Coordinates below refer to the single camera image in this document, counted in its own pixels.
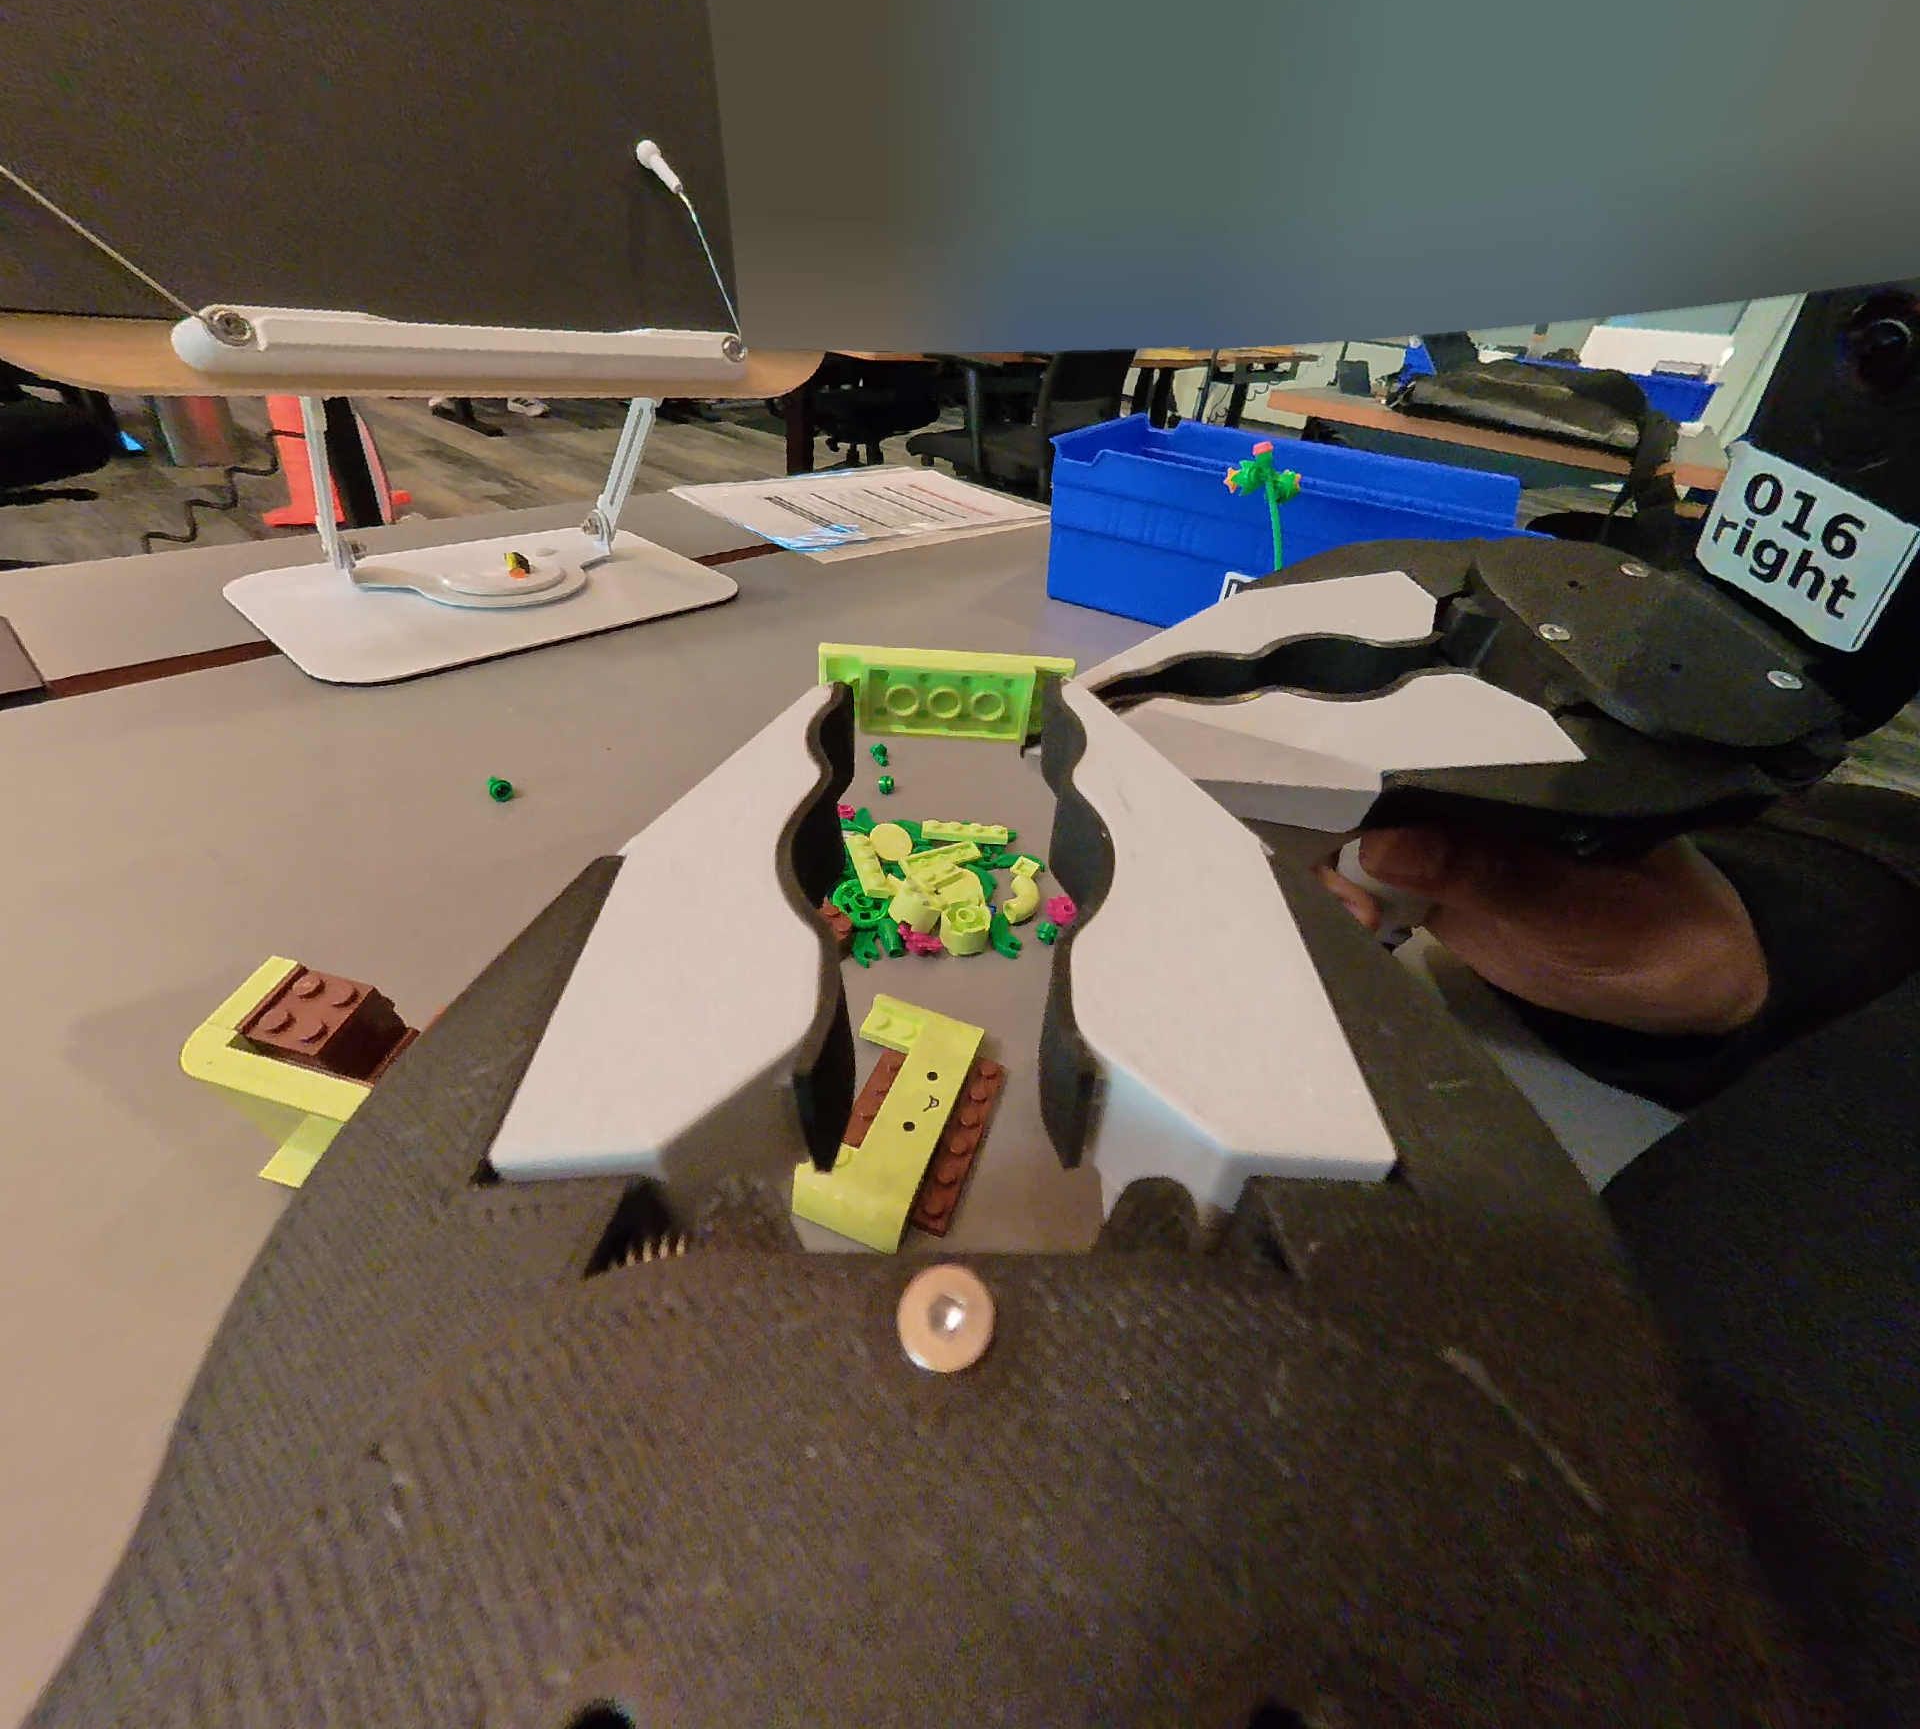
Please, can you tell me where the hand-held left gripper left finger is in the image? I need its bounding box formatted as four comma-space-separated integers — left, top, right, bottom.
481, 684, 859, 1238

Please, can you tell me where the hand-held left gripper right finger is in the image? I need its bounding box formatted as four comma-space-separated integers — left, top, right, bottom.
1034, 679, 1401, 1227

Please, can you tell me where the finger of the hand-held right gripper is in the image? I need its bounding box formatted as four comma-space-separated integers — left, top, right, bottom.
1111, 689, 1587, 829
1081, 572, 1452, 697

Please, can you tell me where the lime bracket build with brown plate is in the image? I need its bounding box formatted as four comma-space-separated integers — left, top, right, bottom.
792, 990, 1004, 1257

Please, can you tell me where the long lime toy plate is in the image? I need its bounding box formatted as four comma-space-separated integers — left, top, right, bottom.
819, 643, 1077, 748

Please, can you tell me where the short lime toy plate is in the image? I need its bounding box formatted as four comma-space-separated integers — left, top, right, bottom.
859, 664, 1024, 741

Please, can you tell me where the person's right hand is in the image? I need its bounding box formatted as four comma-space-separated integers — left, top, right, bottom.
1313, 809, 1772, 1042

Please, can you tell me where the green toy flower stem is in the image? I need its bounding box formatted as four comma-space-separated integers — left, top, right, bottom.
1224, 439, 1301, 582

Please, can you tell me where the pile of small toy bricks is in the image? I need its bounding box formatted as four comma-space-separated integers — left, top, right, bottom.
819, 799, 1085, 970

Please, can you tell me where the lime brick box with brown bricks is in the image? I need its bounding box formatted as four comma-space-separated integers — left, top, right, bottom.
176, 955, 425, 1188

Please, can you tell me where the white adjustable stand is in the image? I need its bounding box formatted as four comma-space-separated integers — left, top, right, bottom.
0, 136, 752, 689

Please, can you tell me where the laminated instruction sheet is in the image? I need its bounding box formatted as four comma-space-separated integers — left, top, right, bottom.
670, 469, 1052, 554

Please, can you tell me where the orange plastic object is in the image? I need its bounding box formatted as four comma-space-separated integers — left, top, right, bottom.
262, 391, 412, 527

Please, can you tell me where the dark panel with wooden edge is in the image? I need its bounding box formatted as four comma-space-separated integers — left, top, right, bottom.
0, 0, 826, 402

